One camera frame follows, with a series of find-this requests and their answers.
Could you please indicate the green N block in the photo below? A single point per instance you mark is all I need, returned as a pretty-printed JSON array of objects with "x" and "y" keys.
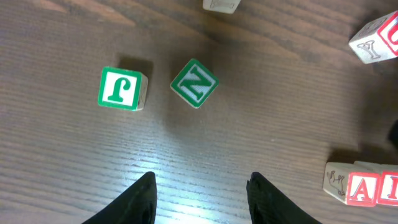
[{"x": 194, "y": 83}]

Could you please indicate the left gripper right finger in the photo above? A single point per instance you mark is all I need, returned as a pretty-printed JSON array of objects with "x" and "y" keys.
[{"x": 268, "y": 205}]

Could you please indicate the green J block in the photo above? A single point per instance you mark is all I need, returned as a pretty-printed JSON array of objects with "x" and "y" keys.
[{"x": 122, "y": 89}]

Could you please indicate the red I block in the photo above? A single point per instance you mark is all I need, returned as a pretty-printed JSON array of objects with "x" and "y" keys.
[{"x": 387, "y": 193}]

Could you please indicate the red A block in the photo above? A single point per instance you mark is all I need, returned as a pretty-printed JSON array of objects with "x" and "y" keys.
[{"x": 351, "y": 184}]

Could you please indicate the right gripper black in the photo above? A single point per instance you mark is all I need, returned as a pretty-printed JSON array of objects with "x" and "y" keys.
[{"x": 393, "y": 134}]

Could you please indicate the yellow block far left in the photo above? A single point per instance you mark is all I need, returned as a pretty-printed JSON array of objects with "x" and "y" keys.
[{"x": 223, "y": 6}]

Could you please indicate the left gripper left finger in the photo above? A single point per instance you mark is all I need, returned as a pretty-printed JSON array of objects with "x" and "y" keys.
[{"x": 136, "y": 205}]

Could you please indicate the red U block left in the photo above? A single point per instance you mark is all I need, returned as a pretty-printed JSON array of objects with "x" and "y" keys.
[{"x": 377, "y": 40}]

